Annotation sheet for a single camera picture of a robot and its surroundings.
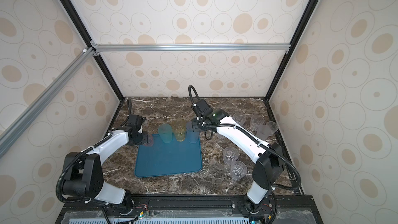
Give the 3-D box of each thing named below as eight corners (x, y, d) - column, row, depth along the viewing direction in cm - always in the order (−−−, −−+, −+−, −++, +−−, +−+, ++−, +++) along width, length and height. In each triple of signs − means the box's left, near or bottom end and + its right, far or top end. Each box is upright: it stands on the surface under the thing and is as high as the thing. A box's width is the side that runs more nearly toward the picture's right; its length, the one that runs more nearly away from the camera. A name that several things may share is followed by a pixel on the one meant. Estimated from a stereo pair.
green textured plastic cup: (159, 143, 98) (156, 136, 91) (162, 130, 104) (159, 123, 97) (172, 143, 98) (170, 136, 91) (174, 130, 104) (172, 123, 97)
